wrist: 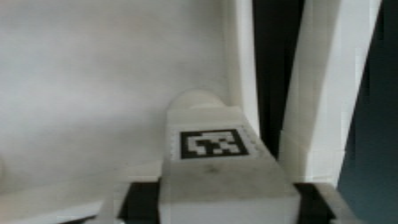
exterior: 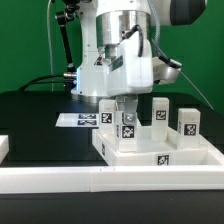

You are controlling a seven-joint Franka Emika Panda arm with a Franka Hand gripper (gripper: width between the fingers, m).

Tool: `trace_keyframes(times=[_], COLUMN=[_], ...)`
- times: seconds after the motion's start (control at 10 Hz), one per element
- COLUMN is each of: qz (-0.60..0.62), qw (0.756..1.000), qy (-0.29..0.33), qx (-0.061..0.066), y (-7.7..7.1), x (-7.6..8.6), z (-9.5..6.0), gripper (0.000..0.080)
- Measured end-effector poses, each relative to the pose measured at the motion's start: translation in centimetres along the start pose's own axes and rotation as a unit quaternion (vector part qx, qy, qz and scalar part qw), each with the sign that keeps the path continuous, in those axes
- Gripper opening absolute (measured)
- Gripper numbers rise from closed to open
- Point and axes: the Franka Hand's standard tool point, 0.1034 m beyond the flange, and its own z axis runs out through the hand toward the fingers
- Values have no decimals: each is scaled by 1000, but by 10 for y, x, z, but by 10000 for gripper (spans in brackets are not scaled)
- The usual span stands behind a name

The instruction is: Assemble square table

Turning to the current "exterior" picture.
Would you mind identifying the white square table top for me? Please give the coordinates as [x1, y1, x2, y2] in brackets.
[92, 126, 208, 166]

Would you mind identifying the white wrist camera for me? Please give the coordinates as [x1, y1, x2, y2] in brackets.
[152, 57, 182, 85]

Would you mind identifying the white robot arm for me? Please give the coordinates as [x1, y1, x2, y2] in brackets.
[75, 0, 208, 125]

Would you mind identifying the thin grey cable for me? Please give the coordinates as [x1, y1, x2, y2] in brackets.
[179, 70, 214, 110]

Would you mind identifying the black cable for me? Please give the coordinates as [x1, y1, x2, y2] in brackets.
[18, 73, 68, 93]

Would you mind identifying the white U-shaped fence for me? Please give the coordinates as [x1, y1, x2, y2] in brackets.
[0, 135, 224, 194]

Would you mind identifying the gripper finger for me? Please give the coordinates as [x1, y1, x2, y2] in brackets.
[123, 95, 138, 122]

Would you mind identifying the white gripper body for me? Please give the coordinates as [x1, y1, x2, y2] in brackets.
[105, 32, 153, 96]

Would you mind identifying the white marker base plate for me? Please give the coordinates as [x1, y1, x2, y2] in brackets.
[56, 113, 99, 127]

